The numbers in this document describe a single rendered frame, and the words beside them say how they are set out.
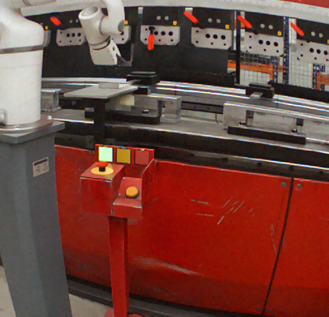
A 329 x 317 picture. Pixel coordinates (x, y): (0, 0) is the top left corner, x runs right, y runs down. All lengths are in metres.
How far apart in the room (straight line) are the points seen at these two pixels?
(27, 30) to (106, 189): 0.61
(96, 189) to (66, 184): 0.45
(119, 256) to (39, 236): 0.49
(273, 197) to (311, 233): 0.22
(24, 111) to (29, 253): 0.36
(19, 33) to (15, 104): 0.17
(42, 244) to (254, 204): 0.79
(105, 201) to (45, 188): 0.35
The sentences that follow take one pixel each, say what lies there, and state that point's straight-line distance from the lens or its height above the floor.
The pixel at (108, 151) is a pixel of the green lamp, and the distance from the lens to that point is 1.45.
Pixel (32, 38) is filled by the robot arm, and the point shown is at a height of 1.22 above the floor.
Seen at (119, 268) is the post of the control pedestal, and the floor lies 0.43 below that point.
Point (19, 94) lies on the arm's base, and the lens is 0.97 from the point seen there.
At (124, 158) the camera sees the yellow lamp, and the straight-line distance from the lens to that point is 1.44.
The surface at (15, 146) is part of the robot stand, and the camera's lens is 0.96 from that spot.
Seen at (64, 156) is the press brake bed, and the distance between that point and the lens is 1.74.
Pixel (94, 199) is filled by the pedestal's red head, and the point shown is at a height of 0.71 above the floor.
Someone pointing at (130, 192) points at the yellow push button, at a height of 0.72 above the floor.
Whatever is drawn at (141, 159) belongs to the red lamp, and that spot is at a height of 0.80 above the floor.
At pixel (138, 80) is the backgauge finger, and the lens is 1.88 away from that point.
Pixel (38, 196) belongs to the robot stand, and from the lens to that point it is 1.02.
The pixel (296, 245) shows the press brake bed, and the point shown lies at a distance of 1.58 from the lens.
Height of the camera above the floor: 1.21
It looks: 16 degrees down
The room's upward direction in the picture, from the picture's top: 2 degrees clockwise
